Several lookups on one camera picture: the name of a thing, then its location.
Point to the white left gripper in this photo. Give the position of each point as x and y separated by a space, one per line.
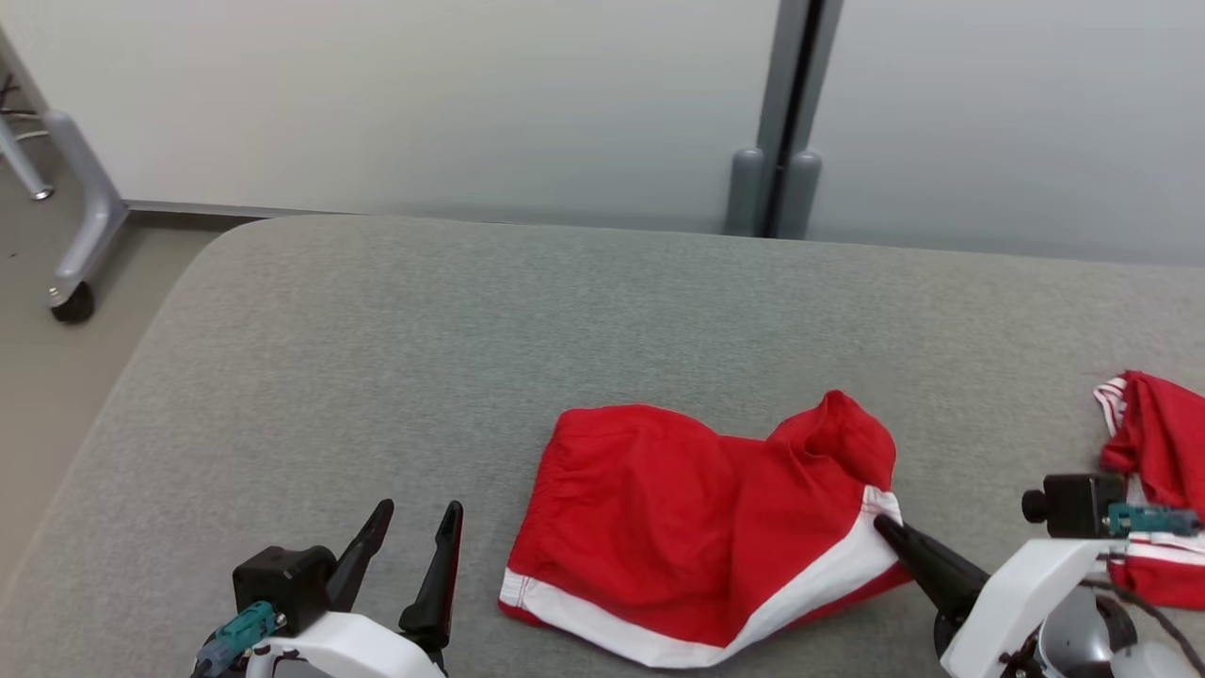
348 650

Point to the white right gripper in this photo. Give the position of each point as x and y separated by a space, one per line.
1017 603

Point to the red shorts with white panels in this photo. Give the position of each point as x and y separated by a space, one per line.
659 527

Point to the red jersey shirt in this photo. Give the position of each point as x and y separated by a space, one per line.
1167 433

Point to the grey cylindrical bumper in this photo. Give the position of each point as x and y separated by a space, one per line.
745 193
800 196

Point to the black caster wheel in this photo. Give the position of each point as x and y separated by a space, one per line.
73 304

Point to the grey table leg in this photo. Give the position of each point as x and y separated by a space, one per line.
94 207

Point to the thin grey metal leg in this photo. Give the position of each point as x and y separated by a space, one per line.
24 165

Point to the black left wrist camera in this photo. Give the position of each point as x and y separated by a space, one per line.
282 584

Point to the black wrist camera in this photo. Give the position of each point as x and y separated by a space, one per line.
282 584
1083 504

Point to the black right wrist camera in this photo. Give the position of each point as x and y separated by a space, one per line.
1083 504

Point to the teal left camera connector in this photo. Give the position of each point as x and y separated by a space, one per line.
240 633

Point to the teal camera connector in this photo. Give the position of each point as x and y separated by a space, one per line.
1148 519
240 633

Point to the teal right camera connector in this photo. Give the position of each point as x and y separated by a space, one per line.
1148 519

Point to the grey wall base rail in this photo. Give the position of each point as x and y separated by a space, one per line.
216 209

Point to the grey vertical partition frame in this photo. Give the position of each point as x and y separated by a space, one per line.
786 75

